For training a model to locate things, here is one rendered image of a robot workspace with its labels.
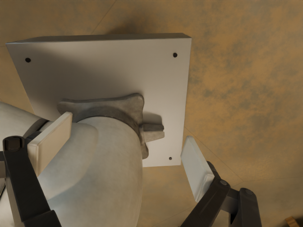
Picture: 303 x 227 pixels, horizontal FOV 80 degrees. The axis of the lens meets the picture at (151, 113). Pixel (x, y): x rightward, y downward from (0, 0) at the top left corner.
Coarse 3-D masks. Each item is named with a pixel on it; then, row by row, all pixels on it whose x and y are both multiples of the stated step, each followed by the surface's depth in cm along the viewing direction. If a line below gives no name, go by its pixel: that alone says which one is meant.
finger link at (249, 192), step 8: (240, 192) 14; (248, 192) 14; (240, 200) 13; (248, 200) 13; (256, 200) 13; (240, 208) 12; (248, 208) 12; (256, 208) 13; (232, 216) 14; (240, 216) 12; (248, 216) 12; (256, 216) 12; (232, 224) 13; (240, 224) 11; (248, 224) 11; (256, 224) 11
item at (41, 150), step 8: (56, 120) 17; (64, 120) 18; (48, 128) 15; (56, 128) 16; (64, 128) 18; (40, 136) 14; (48, 136) 15; (56, 136) 16; (64, 136) 18; (32, 144) 13; (40, 144) 13; (48, 144) 15; (56, 144) 17; (32, 152) 13; (40, 152) 14; (48, 152) 15; (56, 152) 17; (32, 160) 13; (40, 160) 14; (48, 160) 16; (40, 168) 14
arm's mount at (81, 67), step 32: (32, 64) 34; (64, 64) 34; (96, 64) 35; (128, 64) 35; (160, 64) 35; (32, 96) 38; (64, 96) 38; (96, 96) 38; (160, 96) 39; (160, 160) 49
